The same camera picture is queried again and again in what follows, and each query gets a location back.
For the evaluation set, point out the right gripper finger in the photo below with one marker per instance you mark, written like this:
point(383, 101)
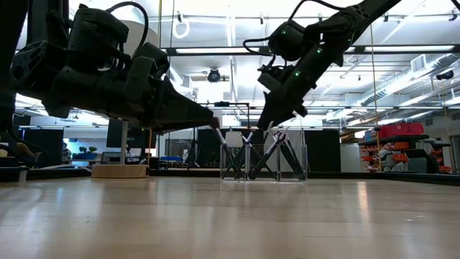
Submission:
point(280, 113)

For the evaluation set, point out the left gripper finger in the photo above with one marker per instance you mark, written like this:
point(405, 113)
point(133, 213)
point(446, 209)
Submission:
point(179, 115)

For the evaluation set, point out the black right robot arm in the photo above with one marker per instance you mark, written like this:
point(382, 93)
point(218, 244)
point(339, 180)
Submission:
point(341, 25)

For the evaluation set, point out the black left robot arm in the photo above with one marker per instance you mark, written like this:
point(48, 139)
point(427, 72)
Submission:
point(82, 86)

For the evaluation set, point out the grey backdrop cloth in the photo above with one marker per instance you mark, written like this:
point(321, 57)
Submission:
point(302, 136)

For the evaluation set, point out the black monitor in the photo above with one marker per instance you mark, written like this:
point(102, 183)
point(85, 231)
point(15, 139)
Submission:
point(140, 139)

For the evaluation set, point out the black overhead light bar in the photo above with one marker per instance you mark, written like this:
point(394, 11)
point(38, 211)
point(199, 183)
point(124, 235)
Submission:
point(169, 51)

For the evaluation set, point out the small white table lamp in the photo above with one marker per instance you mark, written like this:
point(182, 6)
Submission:
point(233, 138)

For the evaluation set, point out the black partition panel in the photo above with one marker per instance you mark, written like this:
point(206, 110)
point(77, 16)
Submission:
point(43, 149)
point(323, 151)

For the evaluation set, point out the clear acrylic organizer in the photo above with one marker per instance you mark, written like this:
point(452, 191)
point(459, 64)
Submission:
point(305, 169)

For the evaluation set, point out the small green plants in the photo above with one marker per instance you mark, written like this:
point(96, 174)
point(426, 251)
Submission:
point(92, 149)

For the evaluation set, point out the white shade wooden base lamp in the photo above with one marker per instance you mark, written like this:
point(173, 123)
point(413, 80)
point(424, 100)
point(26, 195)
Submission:
point(118, 172)

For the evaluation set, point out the person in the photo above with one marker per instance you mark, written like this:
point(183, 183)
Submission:
point(65, 153)

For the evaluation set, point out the shelf with red bins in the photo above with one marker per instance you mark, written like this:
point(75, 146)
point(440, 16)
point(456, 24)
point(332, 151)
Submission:
point(400, 130)

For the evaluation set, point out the black ceiling spotlight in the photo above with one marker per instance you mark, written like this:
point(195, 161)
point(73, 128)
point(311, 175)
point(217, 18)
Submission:
point(445, 75)

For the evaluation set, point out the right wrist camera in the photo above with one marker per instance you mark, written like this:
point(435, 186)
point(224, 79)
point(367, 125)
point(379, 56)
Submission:
point(271, 79)

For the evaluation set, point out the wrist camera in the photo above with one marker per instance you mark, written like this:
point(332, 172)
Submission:
point(271, 79)
point(151, 59)

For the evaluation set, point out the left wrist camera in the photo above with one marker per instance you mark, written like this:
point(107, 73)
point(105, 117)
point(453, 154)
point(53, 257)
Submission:
point(151, 59)

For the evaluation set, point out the black overhead camera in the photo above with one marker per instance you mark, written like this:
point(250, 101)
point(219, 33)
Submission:
point(213, 76)

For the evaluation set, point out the black aluminium table frame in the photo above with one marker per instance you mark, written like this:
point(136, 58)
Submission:
point(341, 175)

